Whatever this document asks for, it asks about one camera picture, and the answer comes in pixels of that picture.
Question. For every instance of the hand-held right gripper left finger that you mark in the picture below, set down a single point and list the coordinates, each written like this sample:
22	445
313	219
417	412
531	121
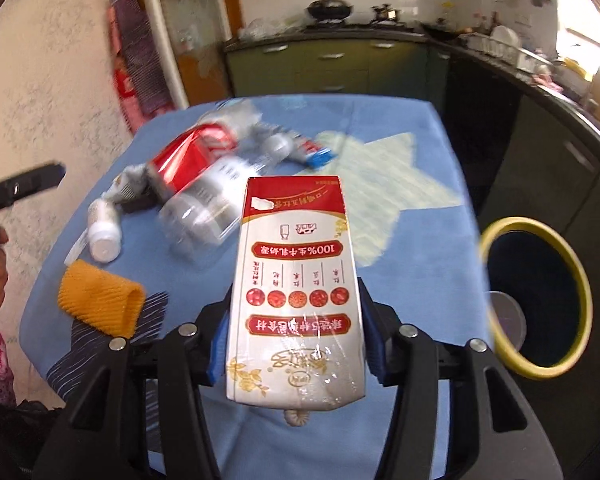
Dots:
217	355

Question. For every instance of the small clear plastic bottle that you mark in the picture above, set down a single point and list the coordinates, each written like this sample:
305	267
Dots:
275	146

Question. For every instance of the dish rack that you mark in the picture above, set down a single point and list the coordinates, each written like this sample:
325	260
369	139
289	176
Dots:
505	45

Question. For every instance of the yellow container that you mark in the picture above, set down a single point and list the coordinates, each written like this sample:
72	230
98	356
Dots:
577	67

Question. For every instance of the clear plastic wrapper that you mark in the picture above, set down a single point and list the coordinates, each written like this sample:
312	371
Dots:
230	112

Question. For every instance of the clear plastic cup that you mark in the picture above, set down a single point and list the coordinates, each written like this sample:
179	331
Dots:
200	205

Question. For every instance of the clear plastic bag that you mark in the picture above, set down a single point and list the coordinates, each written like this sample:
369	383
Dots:
265	29

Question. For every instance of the red and white milk carton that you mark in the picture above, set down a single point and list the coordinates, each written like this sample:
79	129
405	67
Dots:
295	270

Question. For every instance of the dark striped cloth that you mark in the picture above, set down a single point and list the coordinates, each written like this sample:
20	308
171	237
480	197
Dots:
95	355

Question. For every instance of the yellow rimmed trash bin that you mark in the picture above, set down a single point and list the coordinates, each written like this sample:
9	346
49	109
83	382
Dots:
540	280

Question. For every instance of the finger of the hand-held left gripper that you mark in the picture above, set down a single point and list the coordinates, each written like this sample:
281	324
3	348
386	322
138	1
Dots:
25	180

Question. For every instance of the hanging patterned clothes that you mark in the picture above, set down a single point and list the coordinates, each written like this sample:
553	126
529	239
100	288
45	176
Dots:
135	60

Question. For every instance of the black wok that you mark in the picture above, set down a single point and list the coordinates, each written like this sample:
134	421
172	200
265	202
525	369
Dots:
330	7

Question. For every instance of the small white pill bottle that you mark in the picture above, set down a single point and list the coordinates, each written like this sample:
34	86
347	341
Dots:
101	212
105	245

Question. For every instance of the small cooking pot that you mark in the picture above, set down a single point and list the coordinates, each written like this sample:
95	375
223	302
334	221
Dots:
385	12

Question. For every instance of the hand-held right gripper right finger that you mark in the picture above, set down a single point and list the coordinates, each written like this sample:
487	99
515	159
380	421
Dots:
377	360

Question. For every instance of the toothpaste tube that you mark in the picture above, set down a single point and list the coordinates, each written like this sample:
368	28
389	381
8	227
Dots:
312	152

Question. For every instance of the crumpled grey tube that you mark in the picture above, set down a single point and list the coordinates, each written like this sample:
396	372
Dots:
130	182

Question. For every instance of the yellow foam fruit net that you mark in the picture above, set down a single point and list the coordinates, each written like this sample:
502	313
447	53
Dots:
95	295

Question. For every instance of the glass panel door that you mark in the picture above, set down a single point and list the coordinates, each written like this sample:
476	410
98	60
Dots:
195	20

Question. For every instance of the blue star tablecloth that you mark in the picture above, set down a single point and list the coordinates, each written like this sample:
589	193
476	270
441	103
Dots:
420	240

